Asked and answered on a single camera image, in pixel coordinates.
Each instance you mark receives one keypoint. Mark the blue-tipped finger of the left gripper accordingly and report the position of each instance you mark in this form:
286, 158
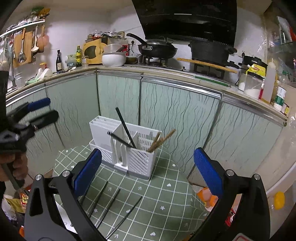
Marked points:
21, 111

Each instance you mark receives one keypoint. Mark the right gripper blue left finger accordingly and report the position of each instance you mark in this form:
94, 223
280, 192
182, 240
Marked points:
72, 184

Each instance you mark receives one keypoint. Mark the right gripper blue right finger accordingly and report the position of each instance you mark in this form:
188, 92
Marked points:
227, 186

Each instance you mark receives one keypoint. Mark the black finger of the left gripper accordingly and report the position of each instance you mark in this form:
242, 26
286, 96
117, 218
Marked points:
39, 123

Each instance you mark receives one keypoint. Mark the black chopstick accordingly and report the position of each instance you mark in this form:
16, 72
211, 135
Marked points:
96, 200
125, 127
124, 218
119, 139
102, 217

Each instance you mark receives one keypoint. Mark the person's left hand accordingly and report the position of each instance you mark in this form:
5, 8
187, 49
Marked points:
20, 164

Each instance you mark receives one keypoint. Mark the orange plastic bag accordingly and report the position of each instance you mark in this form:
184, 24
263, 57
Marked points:
207, 197

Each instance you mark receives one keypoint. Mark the hanging metal spatula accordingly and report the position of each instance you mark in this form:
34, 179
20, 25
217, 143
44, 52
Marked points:
22, 56

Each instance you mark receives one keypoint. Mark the dark soy sauce bottle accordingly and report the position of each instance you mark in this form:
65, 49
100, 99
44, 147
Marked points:
59, 67

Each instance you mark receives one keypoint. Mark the yellow-lid jar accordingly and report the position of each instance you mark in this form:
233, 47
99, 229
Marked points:
279, 200

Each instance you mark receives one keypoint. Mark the hanging wooden cutting board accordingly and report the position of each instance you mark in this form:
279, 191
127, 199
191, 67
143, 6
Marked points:
27, 45

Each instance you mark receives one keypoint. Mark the green checked tablecloth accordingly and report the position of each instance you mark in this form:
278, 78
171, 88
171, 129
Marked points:
169, 209

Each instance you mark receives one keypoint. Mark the white utensil holder rack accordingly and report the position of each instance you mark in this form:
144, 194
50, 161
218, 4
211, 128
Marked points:
132, 161

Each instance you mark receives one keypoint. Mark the green glass bottle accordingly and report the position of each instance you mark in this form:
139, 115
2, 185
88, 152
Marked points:
78, 56

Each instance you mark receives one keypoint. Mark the yellow microwave oven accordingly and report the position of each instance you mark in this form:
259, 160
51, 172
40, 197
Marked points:
94, 50

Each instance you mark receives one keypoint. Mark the white bowl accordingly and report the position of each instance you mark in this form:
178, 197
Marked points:
114, 59

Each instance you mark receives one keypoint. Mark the green label white bottle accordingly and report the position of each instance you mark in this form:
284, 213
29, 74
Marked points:
279, 98

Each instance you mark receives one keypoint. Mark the clear jar with white powder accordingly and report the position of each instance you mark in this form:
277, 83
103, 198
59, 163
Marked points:
253, 85

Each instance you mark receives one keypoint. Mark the white squeeze bottle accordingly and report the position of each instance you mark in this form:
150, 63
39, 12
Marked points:
269, 82

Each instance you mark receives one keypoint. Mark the wooden cutting board on stove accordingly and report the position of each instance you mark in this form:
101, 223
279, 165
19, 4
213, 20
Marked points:
208, 65

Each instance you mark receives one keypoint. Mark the black wok pan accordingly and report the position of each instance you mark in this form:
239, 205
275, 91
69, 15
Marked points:
155, 48

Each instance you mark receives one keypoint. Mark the black cast iron pot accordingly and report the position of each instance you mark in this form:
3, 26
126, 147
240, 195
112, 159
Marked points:
211, 52

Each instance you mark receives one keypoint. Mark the black range hood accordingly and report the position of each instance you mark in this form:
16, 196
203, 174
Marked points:
188, 20

